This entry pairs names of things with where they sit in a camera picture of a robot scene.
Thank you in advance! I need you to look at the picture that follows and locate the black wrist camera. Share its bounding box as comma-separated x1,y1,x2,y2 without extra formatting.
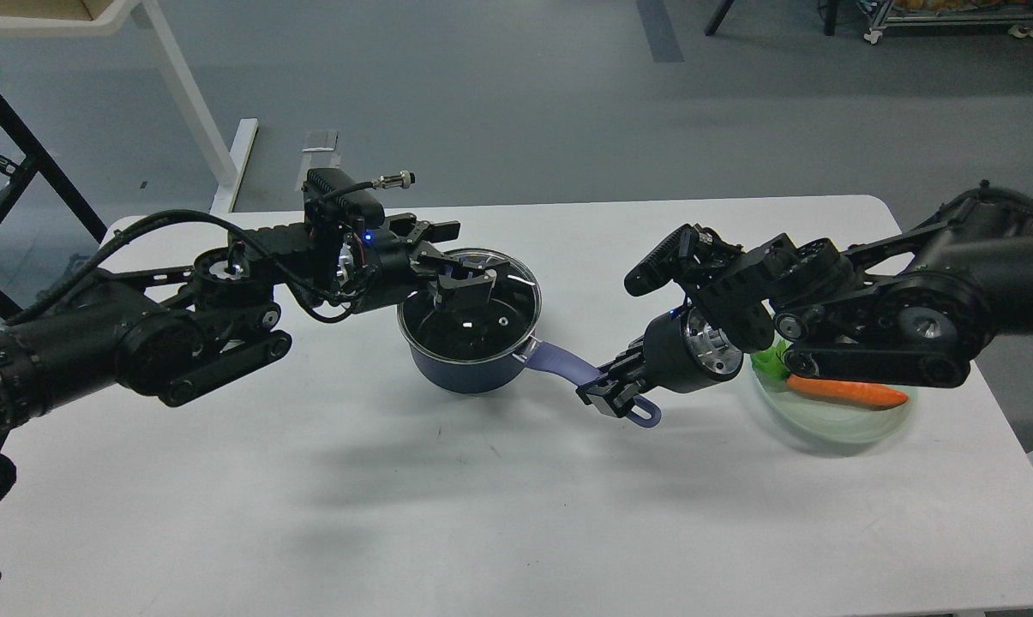
302,167,417,243
623,224,735,297

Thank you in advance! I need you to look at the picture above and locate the orange toy carrot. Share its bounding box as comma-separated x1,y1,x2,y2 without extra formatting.
748,338,910,410

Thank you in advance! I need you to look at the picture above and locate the white table leg frame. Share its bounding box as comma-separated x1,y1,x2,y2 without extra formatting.
0,1,259,219

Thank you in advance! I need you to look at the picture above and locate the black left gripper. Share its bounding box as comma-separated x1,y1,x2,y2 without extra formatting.
339,214,511,314

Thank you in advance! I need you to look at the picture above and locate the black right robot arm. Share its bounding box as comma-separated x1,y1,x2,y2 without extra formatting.
576,181,1033,417

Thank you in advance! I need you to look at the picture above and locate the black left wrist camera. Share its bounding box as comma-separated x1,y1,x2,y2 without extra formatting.
302,167,417,243

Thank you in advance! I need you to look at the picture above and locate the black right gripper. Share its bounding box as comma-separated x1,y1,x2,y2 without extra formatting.
575,306,744,419

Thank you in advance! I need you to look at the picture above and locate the pale green plate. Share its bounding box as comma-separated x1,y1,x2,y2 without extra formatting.
748,354,916,448

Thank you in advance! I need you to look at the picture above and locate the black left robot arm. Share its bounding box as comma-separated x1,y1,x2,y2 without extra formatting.
0,202,513,501

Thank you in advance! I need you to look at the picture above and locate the metal wheeled cart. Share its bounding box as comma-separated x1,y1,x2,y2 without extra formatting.
856,1,1033,45

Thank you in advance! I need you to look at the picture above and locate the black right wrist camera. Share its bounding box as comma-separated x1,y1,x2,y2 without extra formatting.
623,224,735,297

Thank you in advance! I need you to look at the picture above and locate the black metal stand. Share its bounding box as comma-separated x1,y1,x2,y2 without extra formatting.
0,93,107,319

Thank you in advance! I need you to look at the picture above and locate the glass pot lid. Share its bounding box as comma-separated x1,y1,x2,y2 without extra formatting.
398,249,541,364

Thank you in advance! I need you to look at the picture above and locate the dark blue saucepan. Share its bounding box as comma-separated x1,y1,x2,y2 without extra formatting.
397,249,663,428

